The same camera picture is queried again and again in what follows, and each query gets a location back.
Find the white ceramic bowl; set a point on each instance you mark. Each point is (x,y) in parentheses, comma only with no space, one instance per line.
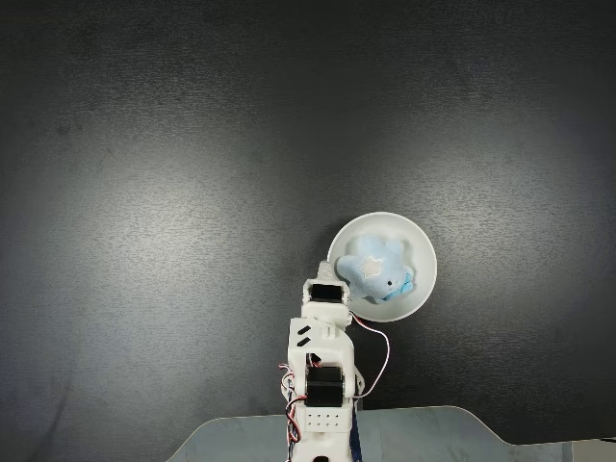
(418,250)

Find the blue table clamp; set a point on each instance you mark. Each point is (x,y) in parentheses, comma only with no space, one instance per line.
(356,433)

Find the gray cloth backdrop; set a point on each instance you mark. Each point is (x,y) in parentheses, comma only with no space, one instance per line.
(457,433)

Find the skyblue plush doll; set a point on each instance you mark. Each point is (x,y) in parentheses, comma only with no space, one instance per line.
(370,269)

